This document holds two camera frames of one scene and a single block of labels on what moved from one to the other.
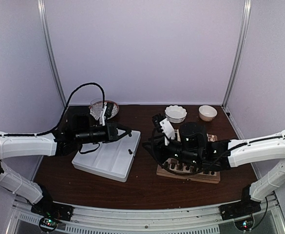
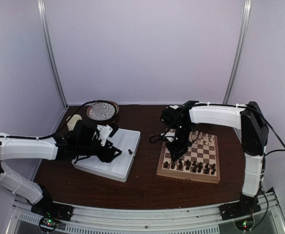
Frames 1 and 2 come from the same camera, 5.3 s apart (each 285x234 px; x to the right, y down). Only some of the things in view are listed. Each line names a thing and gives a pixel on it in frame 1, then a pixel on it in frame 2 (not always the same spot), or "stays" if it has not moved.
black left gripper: x=111 y=133 -> x=107 y=155
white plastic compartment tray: x=113 y=159 stays
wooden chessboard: x=176 y=165 stays
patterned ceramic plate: x=96 y=107 stays
